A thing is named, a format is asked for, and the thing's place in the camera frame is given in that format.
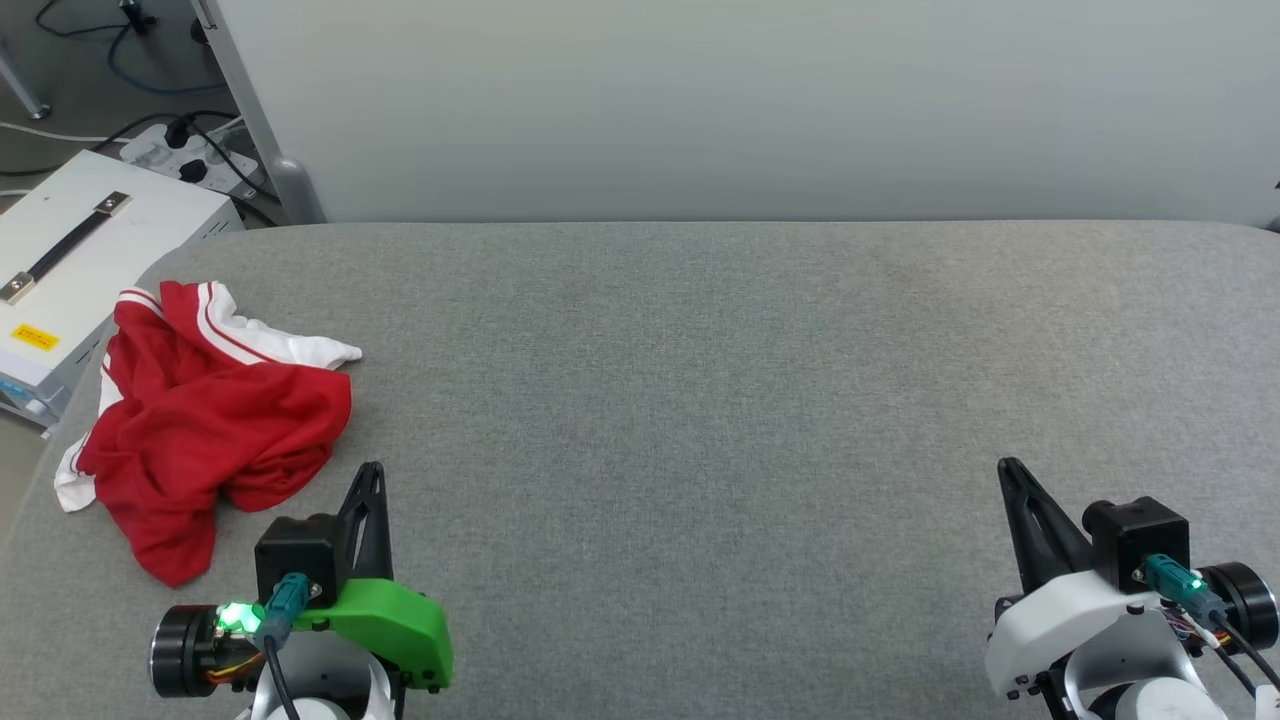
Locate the white box with black handle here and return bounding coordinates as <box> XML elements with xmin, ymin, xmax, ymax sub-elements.
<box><xmin>0</xmin><ymin>149</ymin><xmax>247</xmax><ymax>429</ymax></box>

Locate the grey metal furniture leg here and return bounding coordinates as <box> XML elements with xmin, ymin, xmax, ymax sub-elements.
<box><xmin>0</xmin><ymin>40</ymin><xmax>52</xmax><ymax>122</ymax></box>

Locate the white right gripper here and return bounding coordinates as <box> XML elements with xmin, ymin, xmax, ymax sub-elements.
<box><xmin>984</xmin><ymin>457</ymin><xmax>1193</xmax><ymax>700</ymax></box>

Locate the black floor cable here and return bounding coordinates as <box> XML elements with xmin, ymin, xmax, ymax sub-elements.
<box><xmin>90</xmin><ymin>110</ymin><xmax>281</xmax><ymax>226</ymax></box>

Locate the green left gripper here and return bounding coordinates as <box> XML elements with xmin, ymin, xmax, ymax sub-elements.
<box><xmin>298</xmin><ymin>461</ymin><xmax>454</xmax><ymax>692</ymax></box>

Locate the grey metal partition post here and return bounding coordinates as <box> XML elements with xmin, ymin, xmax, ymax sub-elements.
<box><xmin>189</xmin><ymin>0</ymin><xmax>328</xmax><ymax>226</ymax></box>

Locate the teal left camera connector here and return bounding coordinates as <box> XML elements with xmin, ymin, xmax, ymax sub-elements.
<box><xmin>261</xmin><ymin>572</ymin><xmax>314</xmax><ymax>652</ymax></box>

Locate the red and white shirt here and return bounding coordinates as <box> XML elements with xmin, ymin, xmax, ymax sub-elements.
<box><xmin>54</xmin><ymin>280</ymin><xmax>363</xmax><ymax>588</ymax></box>

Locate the blue floor cable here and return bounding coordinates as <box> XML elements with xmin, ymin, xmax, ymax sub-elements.
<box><xmin>107</xmin><ymin>20</ymin><xmax>233</xmax><ymax>98</ymax></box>

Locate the white floor cable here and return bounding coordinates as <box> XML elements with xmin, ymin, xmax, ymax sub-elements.
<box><xmin>0</xmin><ymin>120</ymin><xmax>126</xmax><ymax>147</ymax></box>

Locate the teal right camera connector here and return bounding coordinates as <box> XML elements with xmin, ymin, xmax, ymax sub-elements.
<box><xmin>1139</xmin><ymin>553</ymin><xmax>1217</xmax><ymax>627</ymax></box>

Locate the teal camera connector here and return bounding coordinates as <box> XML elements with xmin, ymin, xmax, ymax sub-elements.
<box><xmin>261</xmin><ymin>572</ymin><xmax>314</xmax><ymax>652</ymax></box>
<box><xmin>1139</xmin><ymin>553</ymin><xmax>1217</xmax><ymax>627</ymax></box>

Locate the white power strip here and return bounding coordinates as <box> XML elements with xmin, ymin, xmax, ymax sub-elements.
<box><xmin>119</xmin><ymin>120</ymin><xmax>260</xmax><ymax>193</ymax></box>

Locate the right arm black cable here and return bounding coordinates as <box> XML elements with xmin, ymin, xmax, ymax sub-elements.
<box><xmin>1190</xmin><ymin>600</ymin><xmax>1280</xmax><ymax>696</ymax></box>

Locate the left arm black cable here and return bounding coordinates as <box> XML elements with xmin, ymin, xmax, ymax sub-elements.
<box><xmin>262</xmin><ymin>640</ymin><xmax>303</xmax><ymax>720</ymax></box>

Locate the pale grey partition panel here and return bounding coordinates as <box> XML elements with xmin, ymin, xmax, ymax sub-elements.
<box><xmin>214</xmin><ymin>0</ymin><xmax>1280</xmax><ymax>228</ymax></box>

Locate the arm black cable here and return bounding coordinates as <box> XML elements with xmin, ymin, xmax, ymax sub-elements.
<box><xmin>1190</xmin><ymin>600</ymin><xmax>1280</xmax><ymax>696</ymax></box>
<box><xmin>262</xmin><ymin>640</ymin><xmax>303</xmax><ymax>720</ymax></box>

